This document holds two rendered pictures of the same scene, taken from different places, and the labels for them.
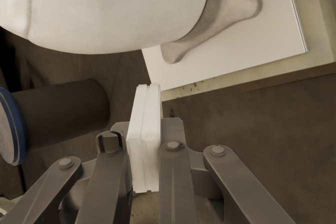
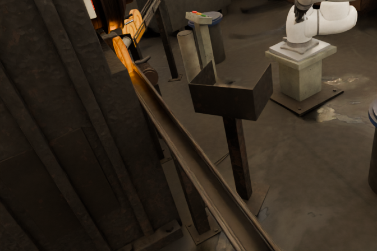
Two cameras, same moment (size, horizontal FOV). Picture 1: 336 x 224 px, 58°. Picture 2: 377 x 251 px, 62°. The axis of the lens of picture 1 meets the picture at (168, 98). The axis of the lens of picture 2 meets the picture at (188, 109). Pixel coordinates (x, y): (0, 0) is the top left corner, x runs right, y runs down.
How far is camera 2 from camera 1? 181 cm
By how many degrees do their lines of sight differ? 20
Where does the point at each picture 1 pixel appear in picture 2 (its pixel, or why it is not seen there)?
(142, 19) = (297, 28)
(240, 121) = not seen: hidden behind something
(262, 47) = (294, 56)
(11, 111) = (217, 19)
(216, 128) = not seen: hidden behind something
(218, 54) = (288, 52)
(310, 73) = (279, 101)
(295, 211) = not seen: hidden behind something
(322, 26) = (303, 62)
